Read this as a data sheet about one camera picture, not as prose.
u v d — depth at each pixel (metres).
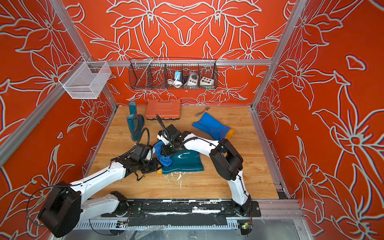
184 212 0.73
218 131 0.98
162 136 0.76
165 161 0.81
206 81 0.94
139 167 0.65
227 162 0.50
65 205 0.40
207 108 1.17
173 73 1.01
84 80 0.90
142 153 0.67
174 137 0.70
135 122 0.84
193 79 0.91
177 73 0.84
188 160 0.89
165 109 1.10
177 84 0.85
